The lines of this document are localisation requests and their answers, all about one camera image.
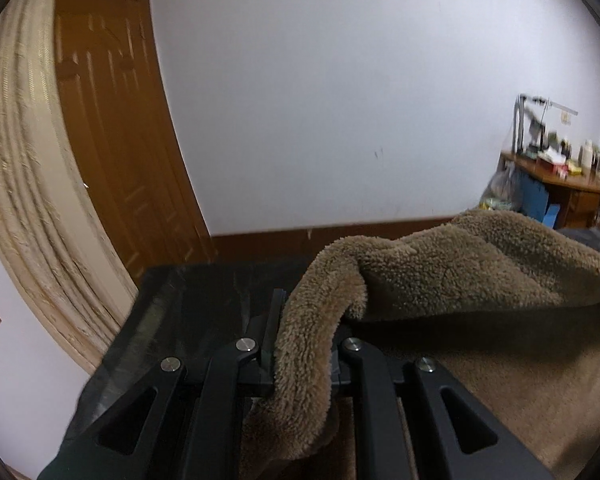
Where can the white jug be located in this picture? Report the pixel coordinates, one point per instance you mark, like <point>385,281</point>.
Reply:
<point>586,157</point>

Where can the brown fleece garment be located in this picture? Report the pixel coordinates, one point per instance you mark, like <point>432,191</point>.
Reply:
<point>455,270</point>

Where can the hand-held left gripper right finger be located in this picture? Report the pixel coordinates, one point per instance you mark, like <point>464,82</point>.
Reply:
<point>366,372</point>

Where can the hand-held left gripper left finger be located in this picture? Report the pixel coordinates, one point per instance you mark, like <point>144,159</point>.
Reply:
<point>267,321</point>

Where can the wooden desk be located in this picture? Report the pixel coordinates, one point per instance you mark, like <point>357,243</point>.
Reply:
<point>580,195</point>

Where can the blue box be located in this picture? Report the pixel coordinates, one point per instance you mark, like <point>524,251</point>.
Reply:
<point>532,197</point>

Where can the red flat box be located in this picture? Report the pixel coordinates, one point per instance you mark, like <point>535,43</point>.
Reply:
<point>550,159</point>

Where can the clear plastic bag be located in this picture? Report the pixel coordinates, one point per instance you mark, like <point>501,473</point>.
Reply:
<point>500,185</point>

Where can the beige curtain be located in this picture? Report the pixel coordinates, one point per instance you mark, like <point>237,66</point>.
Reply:
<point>25,160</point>

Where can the orange-brown wooden door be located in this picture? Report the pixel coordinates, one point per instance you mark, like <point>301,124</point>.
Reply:
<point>120,135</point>

